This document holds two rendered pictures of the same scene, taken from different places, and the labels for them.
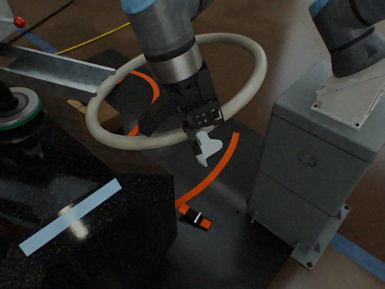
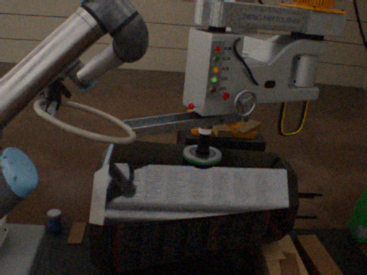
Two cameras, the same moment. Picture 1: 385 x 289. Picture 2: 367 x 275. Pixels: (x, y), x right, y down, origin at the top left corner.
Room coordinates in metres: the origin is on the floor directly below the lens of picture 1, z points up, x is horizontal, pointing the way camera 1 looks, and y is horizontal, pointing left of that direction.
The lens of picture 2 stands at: (2.06, -0.89, 1.73)
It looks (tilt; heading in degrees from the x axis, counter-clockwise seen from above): 22 degrees down; 130
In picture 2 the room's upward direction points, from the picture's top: 6 degrees clockwise
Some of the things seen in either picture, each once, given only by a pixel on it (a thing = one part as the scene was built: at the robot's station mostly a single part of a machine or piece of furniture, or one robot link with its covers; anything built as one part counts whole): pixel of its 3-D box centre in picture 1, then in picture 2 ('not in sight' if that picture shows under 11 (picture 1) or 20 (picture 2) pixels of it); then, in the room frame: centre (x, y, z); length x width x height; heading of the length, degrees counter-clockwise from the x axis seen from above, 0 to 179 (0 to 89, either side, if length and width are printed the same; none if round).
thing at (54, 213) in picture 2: not in sight; (54, 219); (-0.09, 0.27, 0.08); 0.10 x 0.10 x 0.13
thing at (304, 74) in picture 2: not in sight; (301, 68); (1.08, 1.31, 1.34); 0.19 x 0.19 x 0.20
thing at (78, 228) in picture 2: not in sight; (77, 232); (0.08, 0.35, 0.02); 0.25 x 0.10 x 0.01; 137
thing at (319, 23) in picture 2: not in sight; (270, 20); (0.98, 1.01, 1.62); 0.96 x 0.25 x 0.17; 72
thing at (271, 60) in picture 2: not in sight; (269, 75); (1.01, 1.05, 1.30); 0.74 x 0.23 x 0.49; 72
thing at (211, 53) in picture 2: not in sight; (214, 69); (0.96, 0.58, 1.37); 0.08 x 0.03 x 0.28; 72
